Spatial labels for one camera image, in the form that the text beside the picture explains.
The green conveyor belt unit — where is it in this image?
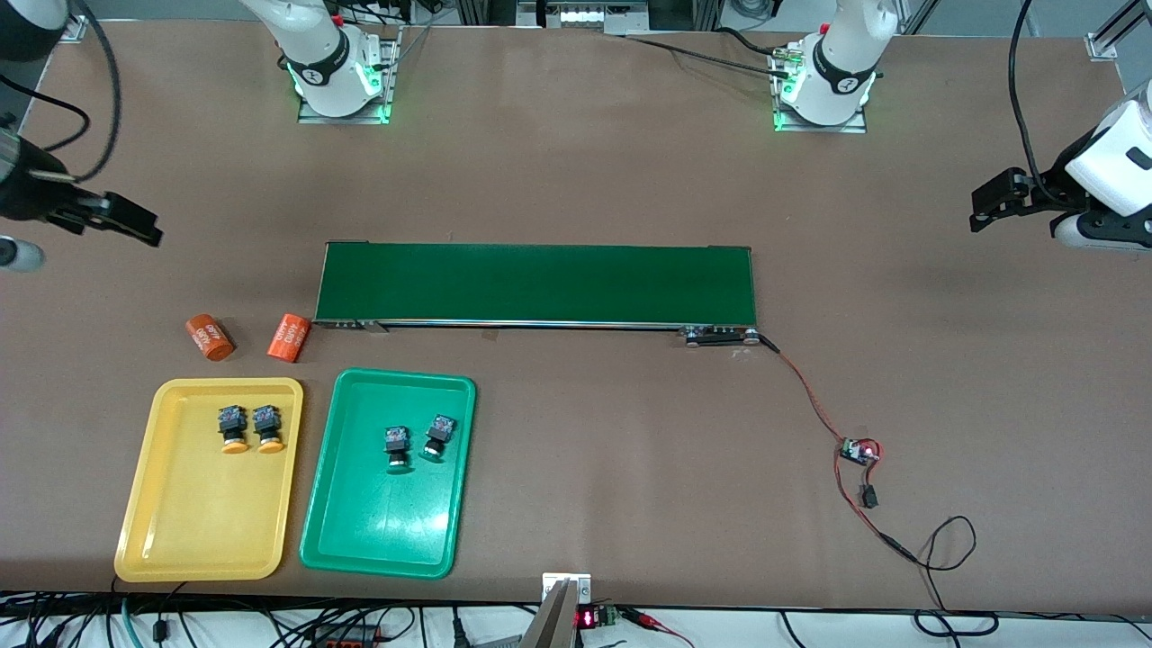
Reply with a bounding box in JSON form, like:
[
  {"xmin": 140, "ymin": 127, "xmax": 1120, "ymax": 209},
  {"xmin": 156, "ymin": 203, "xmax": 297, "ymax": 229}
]
[{"xmin": 312, "ymin": 240, "xmax": 761, "ymax": 348}]

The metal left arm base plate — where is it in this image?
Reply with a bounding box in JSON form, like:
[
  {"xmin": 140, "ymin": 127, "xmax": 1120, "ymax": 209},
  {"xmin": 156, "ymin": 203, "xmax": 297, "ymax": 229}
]
[{"xmin": 774, "ymin": 106, "xmax": 869, "ymax": 135}]

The aluminium frame rack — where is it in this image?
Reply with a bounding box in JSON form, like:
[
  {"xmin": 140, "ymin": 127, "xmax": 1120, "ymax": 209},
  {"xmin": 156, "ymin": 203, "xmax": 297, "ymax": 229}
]
[{"xmin": 454, "ymin": 0, "xmax": 721, "ymax": 37}]

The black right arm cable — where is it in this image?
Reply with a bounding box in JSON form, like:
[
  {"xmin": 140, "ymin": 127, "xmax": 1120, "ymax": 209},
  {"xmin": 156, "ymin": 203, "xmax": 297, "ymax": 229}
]
[{"xmin": 0, "ymin": 0, "xmax": 123, "ymax": 184}]

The grey camera support pole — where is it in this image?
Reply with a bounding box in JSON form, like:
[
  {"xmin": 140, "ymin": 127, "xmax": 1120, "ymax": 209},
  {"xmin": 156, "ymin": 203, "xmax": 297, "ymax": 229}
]
[{"xmin": 520, "ymin": 580, "xmax": 583, "ymax": 648}]

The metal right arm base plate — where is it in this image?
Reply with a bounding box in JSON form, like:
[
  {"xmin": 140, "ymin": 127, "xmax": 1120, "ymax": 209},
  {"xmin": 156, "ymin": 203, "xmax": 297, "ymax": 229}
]
[{"xmin": 297, "ymin": 36, "xmax": 401, "ymax": 125}]

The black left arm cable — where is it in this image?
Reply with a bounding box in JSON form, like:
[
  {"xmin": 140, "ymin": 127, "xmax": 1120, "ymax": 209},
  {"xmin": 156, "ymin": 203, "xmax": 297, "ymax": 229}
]
[{"xmin": 1008, "ymin": 0, "xmax": 1067, "ymax": 208}]

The black cable tangle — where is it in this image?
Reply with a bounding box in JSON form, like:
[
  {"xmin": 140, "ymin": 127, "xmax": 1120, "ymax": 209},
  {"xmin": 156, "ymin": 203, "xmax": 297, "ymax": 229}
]
[{"xmin": 0, "ymin": 589, "xmax": 541, "ymax": 648}]

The black cable to arm base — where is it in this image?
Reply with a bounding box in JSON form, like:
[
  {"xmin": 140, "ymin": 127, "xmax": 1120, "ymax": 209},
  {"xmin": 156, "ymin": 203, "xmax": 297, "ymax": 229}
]
[{"xmin": 619, "ymin": 25, "xmax": 802, "ymax": 84}]

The green plastic tray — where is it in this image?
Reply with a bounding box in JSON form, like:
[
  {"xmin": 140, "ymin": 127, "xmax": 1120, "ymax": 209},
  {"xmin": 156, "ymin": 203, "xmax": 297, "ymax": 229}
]
[{"xmin": 299, "ymin": 367, "xmax": 477, "ymax": 580}]

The orange and black connector block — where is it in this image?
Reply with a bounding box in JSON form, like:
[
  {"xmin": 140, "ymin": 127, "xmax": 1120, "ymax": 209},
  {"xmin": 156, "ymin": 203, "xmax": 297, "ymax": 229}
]
[{"xmin": 310, "ymin": 625, "xmax": 383, "ymax": 648}]

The thin black power cable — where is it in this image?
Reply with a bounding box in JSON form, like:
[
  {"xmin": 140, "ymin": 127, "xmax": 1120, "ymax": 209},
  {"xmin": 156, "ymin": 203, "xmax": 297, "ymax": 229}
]
[{"xmin": 877, "ymin": 515, "xmax": 1002, "ymax": 638}]

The metal box with lights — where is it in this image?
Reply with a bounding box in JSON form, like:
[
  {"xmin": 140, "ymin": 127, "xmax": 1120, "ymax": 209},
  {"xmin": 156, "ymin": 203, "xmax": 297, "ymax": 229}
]
[{"xmin": 544, "ymin": 0, "xmax": 644, "ymax": 30}]

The yellow push button switch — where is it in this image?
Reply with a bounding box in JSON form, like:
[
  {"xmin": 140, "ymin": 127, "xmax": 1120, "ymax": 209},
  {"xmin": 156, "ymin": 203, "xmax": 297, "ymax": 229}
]
[
  {"xmin": 252, "ymin": 405, "xmax": 286, "ymax": 455},
  {"xmin": 218, "ymin": 405, "xmax": 253, "ymax": 455}
]

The orange cylinder with 4680 print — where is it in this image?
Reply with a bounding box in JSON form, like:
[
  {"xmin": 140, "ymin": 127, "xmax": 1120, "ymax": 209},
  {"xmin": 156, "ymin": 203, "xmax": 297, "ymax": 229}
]
[
  {"xmin": 267, "ymin": 312, "xmax": 312, "ymax": 364},
  {"xmin": 185, "ymin": 313, "xmax": 237, "ymax": 363}
]

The yellow plastic tray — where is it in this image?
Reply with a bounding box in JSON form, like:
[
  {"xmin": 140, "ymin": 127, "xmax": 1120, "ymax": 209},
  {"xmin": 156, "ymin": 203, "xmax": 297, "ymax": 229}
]
[{"xmin": 113, "ymin": 377, "xmax": 305, "ymax": 583}]

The silver camera mount bracket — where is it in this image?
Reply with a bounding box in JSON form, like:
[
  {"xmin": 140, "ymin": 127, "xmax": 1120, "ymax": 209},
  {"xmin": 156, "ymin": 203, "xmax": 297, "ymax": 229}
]
[{"xmin": 542, "ymin": 572, "xmax": 593, "ymax": 606}]

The red clip lead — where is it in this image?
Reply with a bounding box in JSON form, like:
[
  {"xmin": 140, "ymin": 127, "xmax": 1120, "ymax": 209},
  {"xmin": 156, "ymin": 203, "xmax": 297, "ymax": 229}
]
[{"xmin": 621, "ymin": 608, "xmax": 696, "ymax": 648}]

